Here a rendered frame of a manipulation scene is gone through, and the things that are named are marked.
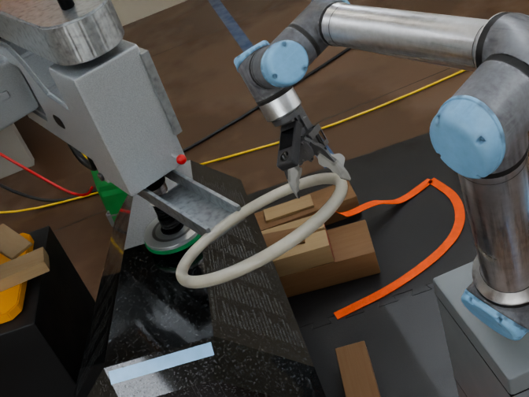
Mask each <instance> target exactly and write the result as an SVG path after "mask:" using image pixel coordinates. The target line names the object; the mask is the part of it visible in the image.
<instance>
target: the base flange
mask: <svg viewBox="0 0 529 397"><path fill-rule="evenodd" d="M20 235H21V236H23V237H24V238H25V239H27V240H28V241H30V242H31V243H32V246H31V247H29V248H28V249H27V250H26V251H25V252H23V253H22V254H21V255H19V256H18V257H20V256H22V255H24V254H27V253H29V252H31V251H33V246H34V242H35V241H34V240H33V238H32V237H31V235H29V234H26V233H21V234H20ZM8 261H11V259H9V258H7V257H6V256H4V255H2V254H0V265H1V264H3V263H6V262H8ZM27 282H28V281H25V282H23V283H21V284H18V285H16V286H14V287H12V288H9V289H7V290H5V291H2V292H0V324H2V323H5V322H7V321H11V320H12V319H14V318H15V317H16V316H17V315H18V314H19V313H20V312H21V311H22V309H23V305H24V297H25V292H26V287H27Z"/></svg>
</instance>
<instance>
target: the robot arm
mask: <svg viewBox="0 0 529 397"><path fill-rule="evenodd" d="M328 46H343V47H347V48H352V49H356V50H363V51H368V52H372V53H377V54H384V55H389V56H393V57H397V58H404V59H409V60H414V61H421V62H425V63H430V64H434V65H441V66H446V67H450V68H455V69H462V70H467V71H471V72H473V73H472V74H471V75H470V77H469V78H468V79H467V80H466V81H465V82H464V83H463V85H462V86H461V87H460V88H459V89H458V90H457V91H456V93H455V94H454V95H453V96H452V97H451V98H449V99H448V100H447V101H446V102H444V103H443V105H442V106H441V108H440V109H439V111H438V113H437V114H436V115H435V117H434V118H433V120H432V122H431V126H430V138H431V143H432V145H433V147H434V149H435V151H436V153H439V154H440V155H441V159H442V160H443V161H444V162H445V163H446V164H447V165H448V166H449V167H450V168H451V169H452V170H453V171H455V172H456V173H458V176H459V180H460V183H461V190H462V193H463V196H464V202H465V206H466V210H467V213H468V219H469V222H470V226H471V230H472V235H473V239H474V243H475V248H476V252H477V255H476V257H475V260H474V262H473V265H472V279H473V281H472V283H471V284H470V285H469V286H468V288H467V289H465V290H464V294H463V295H462V296H461V301H462V302H463V304H464V305H465V307H466V308H467V309H468V310H469V311H470V312H471V313H472V314H474V315H475V316H476V317H477V318H478V319H480V320H481V322H483V323H484V324H485V325H487V326H489V327H490V328H492V329H493V330H494V331H495V332H497V333H499V334H501V335H502V336H504V337H506V338H508V339H511V340H520V339H522V338H523V336H524V335H525V334H526V333H527V332H529V161H528V151H529V141H528V131H529V16H528V15H526V14H522V13H513V12H501V13H497V14H495V15H494V16H492V17H491V18H490V19H489V20H485V19H478V18H471V17H458V16H450V15H443V14H436V13H422V12H415V11H408V10H400V9H388V8H380V7H373V6H359V5H352V4H350V3H349V2H348V1H347V0H312V1H311V3H310V4H309V5H308V6H307V7H306V8H305V9H304V10H303V11H302V12H301V13H300V14H299V15H298V16H297V17H296V18H295V19H294V20H293V21H292V22H291V23H290V24H289V25H288V27H286V28H285V29H284V30H283V31H282V32H281V33H280V34H279V35H278V36H277V37H276V38H275V39H274V40H273V41H272V42H271V43H268V41H267V40H263V41H261V42H259V43H258V44H256V45H254V46H252V47H251V48H249V49H248V50H246V51H245V52H243V53H241V54H240V55H239V56H237V57H236V58H235V60H234V64H235V67H236V69H237V72H239V74H240V75H241V77H242V79H243V80H244V82H245V84H246V86H247V87H248V89H249V91H250V93H251V95H252V96H253V98H254V100H255V102H256V103H257V105H258V106H259V108H260V110H261V112H262V113H263V115H264V117H265V119H266V121H267V122H272V123H273V125H274V126H275V127H278V126H280V125H282V126H281V130H280V137H279V151H278V158H277V167H278V168H279V169H281V170H282V171H284V173H285V176H286V178H287V180H288V183H289V185H290V187H291V189H292V191H293V192H294V194H295V196H296V197H297V198H298V199H299V198H300V191H301V190H300V189H299V184H300V181H299V179H300V177H301V172H302V168H300V167H299V166H301V165H302V164H303V162H304V161H310V162H311V161H313V159H314V158H313V156H314V155H316V156H317V158H318V162H319V164H320V165H322V166H323V167H328V168H329V169H330V170H331V171H332V172H333V173H336V174H338V175H339V177H340V178H341V179H344V180H348V181H350V180H351V178H350V175H349V173H348V172H347V170H346V169H345V168H344V162H345V157H344V156H343V155H342V154H330V152H329V150H328V149H327V148H326V145H327V144H328V143H329V142H328V140H327V137H326V136H325V134H324V132H323V130H322V129H321V127H320V125H319V124H316V125H312V123H311V122H310V120H309V118H308V116H307V115H306V113H305V111H304V109H303V108H302V106H301V100H300V98H299V97H298V95H297V93H296V91H295V89H294V88H293V86H292V85H294V84H296V83H297V82H298V81H300V80H301V79H302V78H303V77H304V75H305V74H306V72H307V69H308V66H309V65H310V64H311V63H312V62H313V61H314V60H315V59H316V58H317V57H318V56H319V55H320V54H321V53H322V52H323V51H324V50H325V49H326V48H327V47H328ZM319 131H321V133H322V134H323V136H324V138H325V140H324V141H323V140H322V138H321V136H320V133H319Z"/></svg>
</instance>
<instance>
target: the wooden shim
mask: <svg viewBox="0 0 529 397"><path fill-rule="evenodd" d="M313 207H314V205H313V201H312V198H311V196H310V195H306V196H303V197H301V198H296V199H294V200H291V201H289V202H285V203H282V204H279V205H277V206H273V207H270V208H267V209H265V210H263V211H264V216H265V220H266V222H267V223H268V222H271V221H275V220H278V219H280V218H283V217H287V216H290V215H292V214H295V213H299V212H301V211H304V210H308V209H311V208H313Z"/></svg>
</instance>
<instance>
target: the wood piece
mask: <svg viewBox="0 0 529 397"><path fill-rule="evenodd" d="M49 271H50V261H49V255H48V253H47V252H46V251H45V249H44V247H40V248H39V249H36V250H34V251H31V252H29V253H27V254H24V255H22V256H20V257H18V258H14V259H13V260H11V261H8V262H6V263H3V264H1V265H0V292H2V291H5V290H7V289H9V288H12V287H14V286H16V285H18V284H21V283H23V282H25V281H27V280H30V279H32V278H35V277H37V276H40V275H42V274H44V273H47V272H49Z"/></svg>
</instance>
